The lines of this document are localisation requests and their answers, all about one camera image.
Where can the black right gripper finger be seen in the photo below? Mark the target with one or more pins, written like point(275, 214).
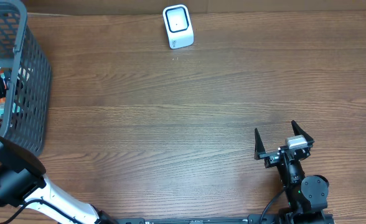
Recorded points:
point(259, 147)
point(299, 131)

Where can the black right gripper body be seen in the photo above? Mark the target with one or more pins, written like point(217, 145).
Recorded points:
point(280, 154)

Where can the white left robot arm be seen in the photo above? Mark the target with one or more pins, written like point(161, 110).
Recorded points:
point(24, 184)

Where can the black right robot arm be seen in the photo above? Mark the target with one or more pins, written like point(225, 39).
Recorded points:
point(306, 195)

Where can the white barcode scanner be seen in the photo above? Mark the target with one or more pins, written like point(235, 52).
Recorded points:
point(178, 26)

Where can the grey plastic mesh basket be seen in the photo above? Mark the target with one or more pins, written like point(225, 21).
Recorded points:
point(29, 78)

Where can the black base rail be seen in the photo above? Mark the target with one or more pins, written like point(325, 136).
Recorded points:
point(201, 221)

